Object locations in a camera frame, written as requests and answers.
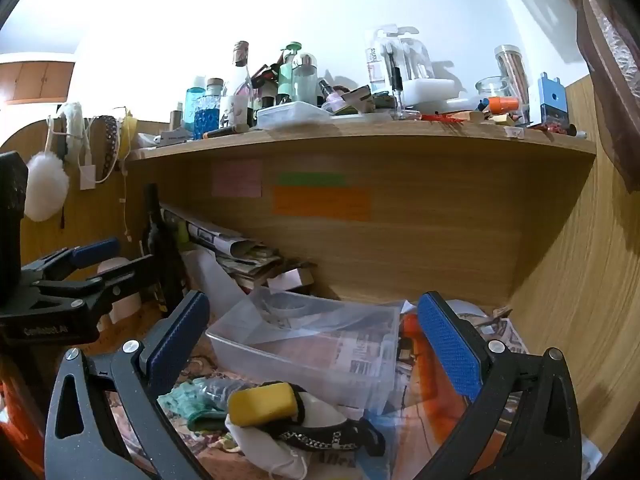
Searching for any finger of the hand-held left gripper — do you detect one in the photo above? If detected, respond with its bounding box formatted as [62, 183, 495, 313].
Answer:
[21, 238, 121, 282]
[34, 254, 157, 317]

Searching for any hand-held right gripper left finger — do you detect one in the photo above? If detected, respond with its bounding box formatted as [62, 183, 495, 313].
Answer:
[44, 290, 213, 480]

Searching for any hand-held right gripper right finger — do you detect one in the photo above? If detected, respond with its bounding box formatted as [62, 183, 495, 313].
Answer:
[395, 290, 583, 480]

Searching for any white cup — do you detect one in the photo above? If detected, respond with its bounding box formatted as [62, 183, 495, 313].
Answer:
[97, 257, 142, 325]

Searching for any dark wine bottle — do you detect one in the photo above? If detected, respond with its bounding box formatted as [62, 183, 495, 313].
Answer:
[141, 183, 187, 311]

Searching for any green cloth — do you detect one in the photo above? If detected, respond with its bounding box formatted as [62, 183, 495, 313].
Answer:
[159, 379, 228, 423]

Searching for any white fluffy puff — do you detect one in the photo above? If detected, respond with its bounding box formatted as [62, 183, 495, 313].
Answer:
[23, 152, 70, 222]

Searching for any newspaper sheet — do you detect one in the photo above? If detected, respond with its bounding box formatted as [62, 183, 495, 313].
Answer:
[300, 300, 531, 411]

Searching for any yellow sponge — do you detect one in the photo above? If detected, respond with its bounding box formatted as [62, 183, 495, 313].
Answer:
[227, 381, 299, 428]

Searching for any patterned headband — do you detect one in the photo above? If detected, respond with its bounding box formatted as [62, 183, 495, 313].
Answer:
[95, 115, 122, 183]

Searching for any stack of newspapers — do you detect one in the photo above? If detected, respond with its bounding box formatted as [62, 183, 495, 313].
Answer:
[159, 202, 316, 293]

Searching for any clear plastic container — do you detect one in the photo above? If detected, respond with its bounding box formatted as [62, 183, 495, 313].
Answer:
[205, 287, 407, 413]

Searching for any white face mask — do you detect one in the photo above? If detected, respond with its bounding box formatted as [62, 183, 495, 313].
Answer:
[223, 417, 308, 480]

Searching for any pink sticky note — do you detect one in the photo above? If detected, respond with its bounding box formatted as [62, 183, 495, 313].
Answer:
[211, 159, 263, 198]

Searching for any light blue bottle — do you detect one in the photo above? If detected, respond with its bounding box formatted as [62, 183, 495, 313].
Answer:
[183, 75, 207, 133]

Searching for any blue liquid bottle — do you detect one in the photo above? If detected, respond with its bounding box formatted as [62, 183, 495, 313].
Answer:
[193, 78, 224, 140]

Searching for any orange sticky note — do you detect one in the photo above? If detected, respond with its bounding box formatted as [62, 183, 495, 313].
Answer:
[273, 186, 373, 222]

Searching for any green sticky note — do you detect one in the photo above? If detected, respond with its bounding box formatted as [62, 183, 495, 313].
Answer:
[278, 172, 347, 187]

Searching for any tall clear glass bottle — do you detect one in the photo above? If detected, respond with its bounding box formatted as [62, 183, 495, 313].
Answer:
[220, 41, 255, 128]

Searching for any wooden shelf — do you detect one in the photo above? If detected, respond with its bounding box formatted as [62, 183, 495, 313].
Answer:
[122, 112, 598, 163]

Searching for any white plastic box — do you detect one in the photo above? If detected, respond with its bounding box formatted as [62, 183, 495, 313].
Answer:
[256, 101, 333, 131]

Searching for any orange cap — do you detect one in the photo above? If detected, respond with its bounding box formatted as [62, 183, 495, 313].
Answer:
[487, 96, 521, 116]

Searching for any green pump bottle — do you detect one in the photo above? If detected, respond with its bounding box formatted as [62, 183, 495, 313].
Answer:
[276, 41, 303, 106]

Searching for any round glass bowl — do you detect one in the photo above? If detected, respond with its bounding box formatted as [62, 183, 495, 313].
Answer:
[475, 76, 512, 106]

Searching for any blue plastic box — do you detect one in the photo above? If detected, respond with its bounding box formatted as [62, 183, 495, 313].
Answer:
[537, 72, 571, 136]

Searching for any clear bottle with silver cap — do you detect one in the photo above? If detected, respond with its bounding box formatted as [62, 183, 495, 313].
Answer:
[291, 52, 321, 106]

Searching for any tall clear jar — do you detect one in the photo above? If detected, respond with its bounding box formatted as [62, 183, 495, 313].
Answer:
[494, 44, 531, 113]

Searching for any clear toothbrush pack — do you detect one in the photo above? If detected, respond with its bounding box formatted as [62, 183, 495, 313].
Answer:
[365, 24, 435, 93]

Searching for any brown curtain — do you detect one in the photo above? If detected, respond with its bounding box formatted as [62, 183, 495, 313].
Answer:
[480, 0, 640, 196]

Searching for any black chain strap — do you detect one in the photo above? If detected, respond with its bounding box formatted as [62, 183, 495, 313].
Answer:
[260, 385, 386, 461]

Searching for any wooden wall cabinet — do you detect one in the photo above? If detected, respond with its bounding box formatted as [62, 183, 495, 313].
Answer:
[0, 52, 76, 106]

